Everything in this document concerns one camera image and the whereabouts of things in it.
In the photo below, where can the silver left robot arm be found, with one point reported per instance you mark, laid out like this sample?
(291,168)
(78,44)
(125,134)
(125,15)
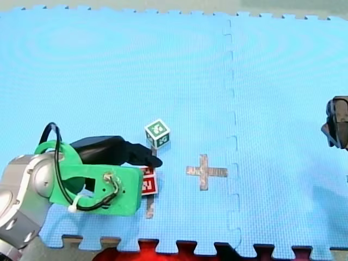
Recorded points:
(89,187)

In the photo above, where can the green cube with white marks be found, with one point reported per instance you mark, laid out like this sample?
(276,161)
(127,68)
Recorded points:
(157,133)

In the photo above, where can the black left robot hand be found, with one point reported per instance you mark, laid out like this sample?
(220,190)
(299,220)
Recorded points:
(103,150)

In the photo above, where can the red cube with white marks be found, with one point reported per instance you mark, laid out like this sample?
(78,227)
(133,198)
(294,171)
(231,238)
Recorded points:
(149,185)

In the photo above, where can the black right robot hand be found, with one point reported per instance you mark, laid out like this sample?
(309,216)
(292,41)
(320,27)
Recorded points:
(340,122)

